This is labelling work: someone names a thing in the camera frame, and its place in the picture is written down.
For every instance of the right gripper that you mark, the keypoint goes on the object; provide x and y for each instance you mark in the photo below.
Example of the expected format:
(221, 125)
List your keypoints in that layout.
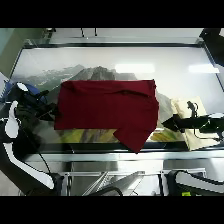
(179, 122)

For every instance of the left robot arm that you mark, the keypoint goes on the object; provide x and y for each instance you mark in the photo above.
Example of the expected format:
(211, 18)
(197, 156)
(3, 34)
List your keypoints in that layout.
(12, 125)

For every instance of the red T-shirt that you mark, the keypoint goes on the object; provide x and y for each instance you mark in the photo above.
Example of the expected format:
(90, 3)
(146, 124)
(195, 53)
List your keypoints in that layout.
(106, 106)

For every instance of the beige garment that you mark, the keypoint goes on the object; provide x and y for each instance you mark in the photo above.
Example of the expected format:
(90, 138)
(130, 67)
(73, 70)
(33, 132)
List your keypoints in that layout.
(200, 138)

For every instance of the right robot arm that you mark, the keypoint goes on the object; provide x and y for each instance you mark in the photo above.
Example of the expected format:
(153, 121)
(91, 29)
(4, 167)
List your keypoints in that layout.
(200, 181)

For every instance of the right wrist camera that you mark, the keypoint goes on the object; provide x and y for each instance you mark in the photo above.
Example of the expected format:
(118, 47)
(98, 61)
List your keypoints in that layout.
(192, 108)

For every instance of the silver frame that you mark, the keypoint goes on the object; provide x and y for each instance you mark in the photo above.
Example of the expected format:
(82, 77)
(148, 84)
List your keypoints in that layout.
(100, 156)

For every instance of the blue garment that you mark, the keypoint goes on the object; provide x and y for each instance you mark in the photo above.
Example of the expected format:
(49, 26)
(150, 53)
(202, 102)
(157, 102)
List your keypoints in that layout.
(36, 89)

